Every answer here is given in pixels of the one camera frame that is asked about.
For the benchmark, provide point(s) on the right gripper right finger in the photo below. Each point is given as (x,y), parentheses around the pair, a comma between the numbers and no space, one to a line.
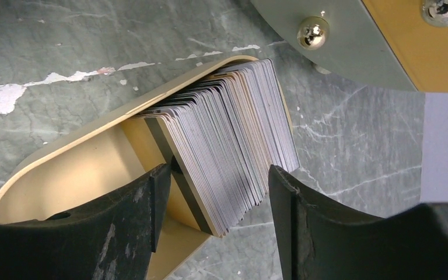
(321,238)

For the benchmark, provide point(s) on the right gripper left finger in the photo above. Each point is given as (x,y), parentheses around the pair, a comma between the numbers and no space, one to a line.
(110,237)

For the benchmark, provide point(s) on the gold credit card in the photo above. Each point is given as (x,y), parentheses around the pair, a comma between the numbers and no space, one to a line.
(172,155)

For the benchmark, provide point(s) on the tan oval card tray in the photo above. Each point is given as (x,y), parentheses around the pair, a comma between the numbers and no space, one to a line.
(99,158)

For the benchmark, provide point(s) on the stack of white cards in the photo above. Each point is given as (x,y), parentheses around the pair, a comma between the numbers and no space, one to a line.
(234,124)

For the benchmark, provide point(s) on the round white drawer cabinet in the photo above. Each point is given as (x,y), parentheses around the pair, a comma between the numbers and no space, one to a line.
(399,45)

